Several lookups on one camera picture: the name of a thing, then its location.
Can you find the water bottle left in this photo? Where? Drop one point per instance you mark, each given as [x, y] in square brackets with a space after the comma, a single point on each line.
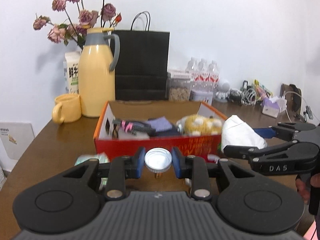
[192, 69]

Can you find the white milk carton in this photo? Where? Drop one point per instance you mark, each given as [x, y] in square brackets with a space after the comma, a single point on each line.
[70, 68]

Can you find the white paper towel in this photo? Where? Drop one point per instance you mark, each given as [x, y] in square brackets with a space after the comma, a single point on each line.
[236, 132]

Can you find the purple tissue box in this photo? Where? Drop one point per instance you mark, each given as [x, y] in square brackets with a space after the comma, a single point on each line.
[273, 106]

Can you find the red orange cardboard box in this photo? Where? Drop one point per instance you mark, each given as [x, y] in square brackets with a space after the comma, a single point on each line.
[106, 134]

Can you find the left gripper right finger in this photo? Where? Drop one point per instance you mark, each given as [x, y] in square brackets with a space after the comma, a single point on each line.
[183, 166]

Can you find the person's right hand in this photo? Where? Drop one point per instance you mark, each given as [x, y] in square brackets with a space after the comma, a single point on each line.
[302, 189]

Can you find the dried pink rose bouquet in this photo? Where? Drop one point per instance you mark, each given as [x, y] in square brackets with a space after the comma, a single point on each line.
[78, 21]

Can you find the white box in carton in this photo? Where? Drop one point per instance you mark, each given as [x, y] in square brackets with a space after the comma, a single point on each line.
[132, 136]

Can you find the yellow mug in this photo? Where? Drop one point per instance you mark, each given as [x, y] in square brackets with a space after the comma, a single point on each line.
[67, 108]

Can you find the black paper bag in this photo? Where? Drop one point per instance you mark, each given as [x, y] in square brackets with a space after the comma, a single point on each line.
[141, 71]

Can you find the water bottle right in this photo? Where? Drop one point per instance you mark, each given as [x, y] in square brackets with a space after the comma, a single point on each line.
[214, 72]

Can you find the yellow thermos jug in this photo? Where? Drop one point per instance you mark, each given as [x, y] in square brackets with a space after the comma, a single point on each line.
[96, 70]

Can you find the clear nut container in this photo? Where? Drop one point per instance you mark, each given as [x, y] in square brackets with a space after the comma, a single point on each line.
[178, 86]

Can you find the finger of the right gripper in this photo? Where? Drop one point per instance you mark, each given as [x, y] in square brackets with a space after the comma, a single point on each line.
[232, 151]
[266, 133]

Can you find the water bottle middle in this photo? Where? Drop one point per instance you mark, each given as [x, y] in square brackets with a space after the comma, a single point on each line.
[203, 74]

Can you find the brown bag with cable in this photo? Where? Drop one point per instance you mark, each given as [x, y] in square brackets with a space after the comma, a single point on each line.
[297, 108]

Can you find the white jar lid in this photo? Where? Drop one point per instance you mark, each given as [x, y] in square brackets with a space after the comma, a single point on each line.
[158, 160]

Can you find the dark blue fabric item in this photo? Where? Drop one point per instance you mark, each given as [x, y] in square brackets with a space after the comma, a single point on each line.
[173, 132]

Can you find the yellow white plush toy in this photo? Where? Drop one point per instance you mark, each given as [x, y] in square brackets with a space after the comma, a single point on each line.
[198, 125]

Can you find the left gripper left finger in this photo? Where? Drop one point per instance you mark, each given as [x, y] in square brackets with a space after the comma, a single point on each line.
[134, 164]

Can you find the white printed tin box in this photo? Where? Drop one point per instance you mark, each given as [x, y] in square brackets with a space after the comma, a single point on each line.
[203, 96]

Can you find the water bottle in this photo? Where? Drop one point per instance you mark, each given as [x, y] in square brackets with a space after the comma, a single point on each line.
[203, 74]
[192, 69]
[214, 72]

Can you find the white wall calendar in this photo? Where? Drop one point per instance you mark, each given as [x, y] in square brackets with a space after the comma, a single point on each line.
[16, 137]

